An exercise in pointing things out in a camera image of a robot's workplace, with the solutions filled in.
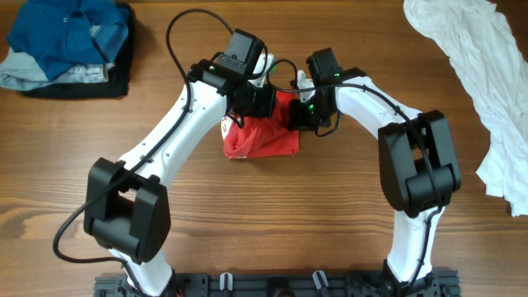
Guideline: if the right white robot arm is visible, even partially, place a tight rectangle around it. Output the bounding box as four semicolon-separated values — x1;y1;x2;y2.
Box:
288;48;461;296

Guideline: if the grey folded garment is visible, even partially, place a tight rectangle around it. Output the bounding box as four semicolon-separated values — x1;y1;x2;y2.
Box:
1;48;115;91

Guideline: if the blue polo shirt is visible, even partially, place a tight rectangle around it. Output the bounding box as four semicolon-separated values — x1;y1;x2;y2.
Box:
7;0;130;81

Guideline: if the red soccer t-shirt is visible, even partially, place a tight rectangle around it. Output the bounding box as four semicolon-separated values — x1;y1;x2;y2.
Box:
220;92;299;158

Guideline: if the white crumpled cloth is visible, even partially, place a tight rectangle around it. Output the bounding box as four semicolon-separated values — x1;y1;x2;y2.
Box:
403;0;527;216

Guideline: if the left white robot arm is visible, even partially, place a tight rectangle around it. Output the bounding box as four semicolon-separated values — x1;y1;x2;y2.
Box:
83;30;275;296

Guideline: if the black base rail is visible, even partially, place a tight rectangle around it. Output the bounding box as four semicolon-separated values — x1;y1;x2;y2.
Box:
93;269;462;297

